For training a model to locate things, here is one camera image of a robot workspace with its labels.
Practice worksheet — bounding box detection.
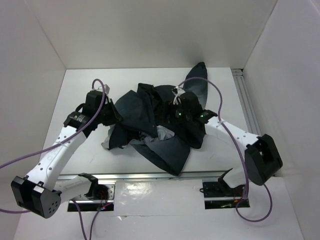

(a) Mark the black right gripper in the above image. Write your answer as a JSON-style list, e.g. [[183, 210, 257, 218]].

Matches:
[[154, 100, 192, 125]]

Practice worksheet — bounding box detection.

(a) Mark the dark navy jacket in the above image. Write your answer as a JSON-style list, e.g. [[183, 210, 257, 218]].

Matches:
[[101, 61, 210, 177]]

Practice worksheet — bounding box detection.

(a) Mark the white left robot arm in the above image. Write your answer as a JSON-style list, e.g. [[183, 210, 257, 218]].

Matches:
[[10, 90, 121, 219]]

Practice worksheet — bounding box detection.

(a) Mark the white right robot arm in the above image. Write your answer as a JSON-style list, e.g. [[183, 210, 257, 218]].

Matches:
[[172, 88, 283, 196]]

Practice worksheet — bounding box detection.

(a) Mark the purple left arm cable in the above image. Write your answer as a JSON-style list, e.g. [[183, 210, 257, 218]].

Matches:
[[0, 78, 111, 240]]

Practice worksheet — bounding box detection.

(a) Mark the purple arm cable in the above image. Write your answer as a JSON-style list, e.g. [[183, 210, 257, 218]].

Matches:
[[172, 76, 273, 222], [0, 78, 111, 240]]

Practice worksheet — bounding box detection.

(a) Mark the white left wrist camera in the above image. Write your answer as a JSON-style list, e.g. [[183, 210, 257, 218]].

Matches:
[[103, 84, 110, 95]]

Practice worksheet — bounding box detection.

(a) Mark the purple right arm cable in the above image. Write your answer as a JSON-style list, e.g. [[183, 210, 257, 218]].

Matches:
[[172, 76, 273, 222]]

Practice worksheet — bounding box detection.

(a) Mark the aluminium side rail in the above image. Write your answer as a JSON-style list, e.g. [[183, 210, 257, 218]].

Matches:
[[231, 69, 261, 135]]

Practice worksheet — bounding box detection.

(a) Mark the aluminium front rail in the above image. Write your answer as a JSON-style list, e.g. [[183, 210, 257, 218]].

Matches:
[[58, 170, 235, 181]]

